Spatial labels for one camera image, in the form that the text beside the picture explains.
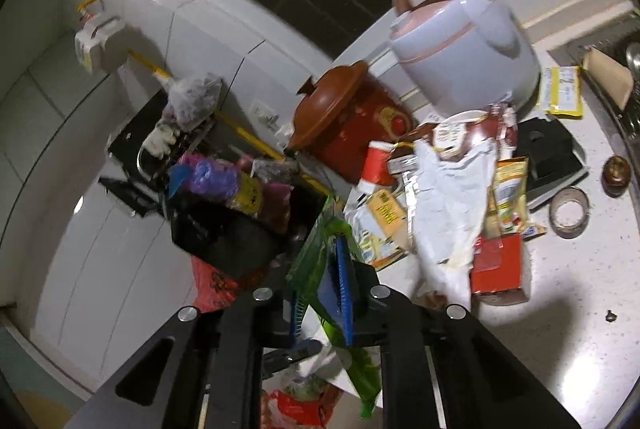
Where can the white pink rice cooker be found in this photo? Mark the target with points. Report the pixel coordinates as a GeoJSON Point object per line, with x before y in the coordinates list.
{"type": "Point", "coordinates": [465, 44]}

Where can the large white crumpled tissue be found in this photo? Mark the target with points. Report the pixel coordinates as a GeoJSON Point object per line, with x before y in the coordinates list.
{"type": "Point", "coordinates": [445, 209]}

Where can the green snack bag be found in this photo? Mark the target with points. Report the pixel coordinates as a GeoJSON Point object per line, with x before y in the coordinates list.
{"type": "Point", "coordinates": [312, 254]}

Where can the red white paper cup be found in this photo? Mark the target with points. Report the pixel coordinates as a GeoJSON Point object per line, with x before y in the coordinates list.
{"type": "Point", "coordinates": [375, 164]}

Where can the red orange printed bag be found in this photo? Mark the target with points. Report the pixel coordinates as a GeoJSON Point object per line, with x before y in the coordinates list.
{"type": "Point", "coordinates": [215, 284]}

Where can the small brown jar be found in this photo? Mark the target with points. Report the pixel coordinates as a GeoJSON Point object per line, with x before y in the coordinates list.
{"type": "Point", "coordinates": [616, 174]}

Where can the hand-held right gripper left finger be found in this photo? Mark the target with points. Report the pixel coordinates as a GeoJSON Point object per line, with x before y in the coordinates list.
{"type": "Point", "coordinates": [297, 319]}

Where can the white cloth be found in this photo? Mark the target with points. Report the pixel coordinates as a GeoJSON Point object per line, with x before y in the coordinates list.
{"type": "Point", "coordinates": [160, 138]}

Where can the yellow sachet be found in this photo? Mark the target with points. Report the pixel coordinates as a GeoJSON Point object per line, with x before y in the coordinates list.
{"type": "Point", "coordinates": [562, 91]}

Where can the red plastic bag with greens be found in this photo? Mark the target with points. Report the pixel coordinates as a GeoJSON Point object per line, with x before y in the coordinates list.
{"type": "Point", "coordinates": [300, 404]}

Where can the orange noodle packet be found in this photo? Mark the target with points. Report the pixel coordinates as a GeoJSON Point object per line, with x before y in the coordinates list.
{"type": "Point", "coordinates": [510, 194]}

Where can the black gas stove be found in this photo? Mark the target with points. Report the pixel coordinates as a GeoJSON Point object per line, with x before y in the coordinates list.
{"type": "Point", "coordinates": [125, 149]}

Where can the clear bag dark contents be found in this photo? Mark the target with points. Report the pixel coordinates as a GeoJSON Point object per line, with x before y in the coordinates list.
{"type": "Point", "coordinates": [192, 101]}

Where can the purple blue plastic bag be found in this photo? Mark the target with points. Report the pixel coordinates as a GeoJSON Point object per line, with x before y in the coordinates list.
{"type": "Point", "coordinates": [212, 176]}

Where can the silver foil packet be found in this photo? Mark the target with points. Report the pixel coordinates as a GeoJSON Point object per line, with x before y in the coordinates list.
{"type": "Point", "coordinates": [407, 189]}

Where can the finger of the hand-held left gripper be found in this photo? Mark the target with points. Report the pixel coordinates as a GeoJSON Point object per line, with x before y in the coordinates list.
{"type": "Point", "coordinates": [179, 178]}

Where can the tape roll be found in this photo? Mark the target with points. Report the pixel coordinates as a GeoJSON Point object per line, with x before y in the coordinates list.
{"type": "Point", "coordinates": [554, 221]}

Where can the brown cardboard piece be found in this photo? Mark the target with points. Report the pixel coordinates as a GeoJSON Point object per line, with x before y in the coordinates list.
{"type": "Point", "coordinates": [607, 76]}

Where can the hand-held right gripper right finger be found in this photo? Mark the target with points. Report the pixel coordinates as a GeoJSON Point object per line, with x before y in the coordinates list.
{"type": "Point", "coordinates": [342, 294]}

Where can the black kitchen scale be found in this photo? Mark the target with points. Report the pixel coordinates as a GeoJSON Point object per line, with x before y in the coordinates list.
{"type": "Point", "coordinates": [545, 154]}

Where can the steel sink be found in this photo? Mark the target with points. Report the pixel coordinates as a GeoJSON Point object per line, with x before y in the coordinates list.
{"type": "Point", "coordinates": [612, 40]}

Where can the small brown scrap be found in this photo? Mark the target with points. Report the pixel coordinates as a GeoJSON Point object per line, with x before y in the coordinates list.
{"type": "Point", "coordinates": [610, 315]}

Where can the red packet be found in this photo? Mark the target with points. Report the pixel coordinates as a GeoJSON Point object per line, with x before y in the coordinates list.
{"type": "Point", "coordinates": [500, 266]}

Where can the red ceramic stew pot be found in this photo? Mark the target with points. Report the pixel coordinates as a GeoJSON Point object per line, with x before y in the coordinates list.
{"type": "Point", "coordinates": [350, 129]}

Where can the white yellow printed packet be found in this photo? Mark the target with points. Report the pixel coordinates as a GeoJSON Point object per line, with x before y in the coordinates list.
{"type": "Point", "coordinates": [370, 241]}

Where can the brown instant drink cup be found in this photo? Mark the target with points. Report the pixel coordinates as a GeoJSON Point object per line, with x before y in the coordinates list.
{"type": "Point", "coordinates": [465, 136]}

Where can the white power outlet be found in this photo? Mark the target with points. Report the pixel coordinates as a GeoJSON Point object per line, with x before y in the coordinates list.
{"type": "Point", "coordinates": [265, 114]}

